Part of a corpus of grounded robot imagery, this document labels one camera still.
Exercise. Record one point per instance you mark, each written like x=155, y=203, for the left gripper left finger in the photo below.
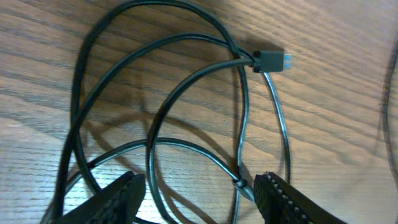
x=118, y=203

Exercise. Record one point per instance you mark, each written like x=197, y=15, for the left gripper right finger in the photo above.
x=279, y=202

